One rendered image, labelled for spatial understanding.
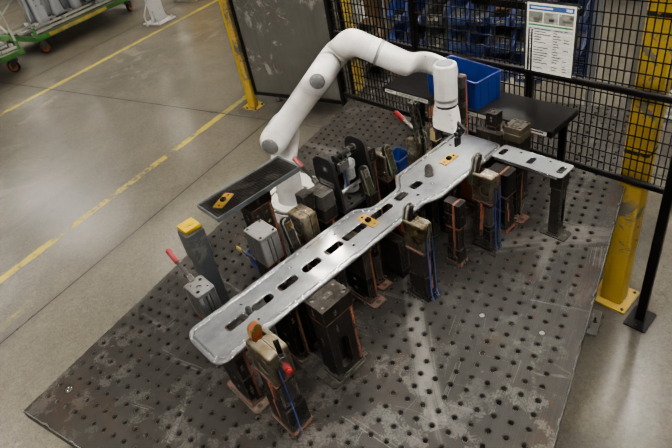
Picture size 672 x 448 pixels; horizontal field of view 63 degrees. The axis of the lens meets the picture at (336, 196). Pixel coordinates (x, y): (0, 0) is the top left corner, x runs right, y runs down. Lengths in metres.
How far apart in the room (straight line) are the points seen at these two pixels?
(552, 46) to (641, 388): 1.48
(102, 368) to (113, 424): 0.26
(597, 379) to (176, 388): 1.77
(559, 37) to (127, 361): 2.05
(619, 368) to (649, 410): 0.21
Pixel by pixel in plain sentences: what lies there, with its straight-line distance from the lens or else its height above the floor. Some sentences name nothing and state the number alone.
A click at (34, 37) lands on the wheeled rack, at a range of 8.93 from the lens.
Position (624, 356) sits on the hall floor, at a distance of 2.86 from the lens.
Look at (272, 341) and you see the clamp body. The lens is 1.54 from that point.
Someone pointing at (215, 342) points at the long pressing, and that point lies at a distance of 1.68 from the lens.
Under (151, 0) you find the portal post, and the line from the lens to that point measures 8.85.
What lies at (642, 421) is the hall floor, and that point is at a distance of 2.68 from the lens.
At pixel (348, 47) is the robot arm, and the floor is 1.50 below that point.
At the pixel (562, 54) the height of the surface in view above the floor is 1.25.
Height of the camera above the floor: 2.20
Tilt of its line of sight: 35 degrees down
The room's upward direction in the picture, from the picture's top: 12 degrees counter-clockwise
